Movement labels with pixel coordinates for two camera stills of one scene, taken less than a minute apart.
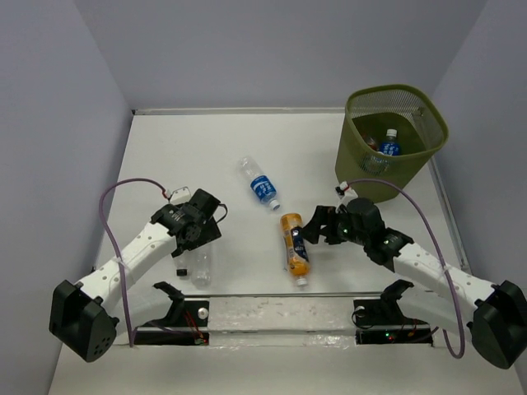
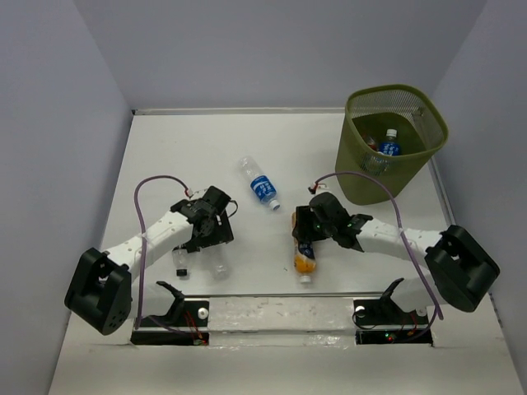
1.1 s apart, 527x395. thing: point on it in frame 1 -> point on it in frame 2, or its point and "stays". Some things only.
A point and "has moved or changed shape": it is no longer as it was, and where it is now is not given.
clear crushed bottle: (201, 274) -> (218, 262)
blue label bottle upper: (262, 186) stays
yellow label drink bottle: (297, 260) has moved or changed shape
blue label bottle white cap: (390, 146) stays
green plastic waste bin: (387, 132) stays
